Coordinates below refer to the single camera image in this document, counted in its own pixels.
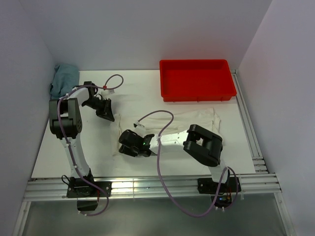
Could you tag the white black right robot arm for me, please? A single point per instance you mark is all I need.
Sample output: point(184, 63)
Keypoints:
point(201, 144)

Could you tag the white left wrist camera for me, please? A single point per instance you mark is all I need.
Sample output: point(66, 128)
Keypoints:
point(107, 92)

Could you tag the aluminium rail frame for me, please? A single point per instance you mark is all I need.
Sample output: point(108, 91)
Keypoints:
point(260, 209)

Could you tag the teal folded cloth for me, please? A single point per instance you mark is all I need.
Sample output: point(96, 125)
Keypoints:
point(65, 78)

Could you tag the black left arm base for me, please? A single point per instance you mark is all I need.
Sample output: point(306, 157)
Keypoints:
point(87, 196)

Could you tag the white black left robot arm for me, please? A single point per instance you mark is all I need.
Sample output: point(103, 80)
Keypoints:
point(66, 124)

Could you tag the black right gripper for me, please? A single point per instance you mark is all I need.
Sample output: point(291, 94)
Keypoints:
point(124, 148)

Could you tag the white t shirt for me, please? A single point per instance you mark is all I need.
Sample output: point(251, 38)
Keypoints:
point(207, 118)

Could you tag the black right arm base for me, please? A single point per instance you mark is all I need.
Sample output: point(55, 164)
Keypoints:
point(224, 198)

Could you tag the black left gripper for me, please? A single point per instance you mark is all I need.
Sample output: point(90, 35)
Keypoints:
point(106, 113)

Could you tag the red plastic bin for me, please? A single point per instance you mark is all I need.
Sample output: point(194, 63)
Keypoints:
point(196, 80)

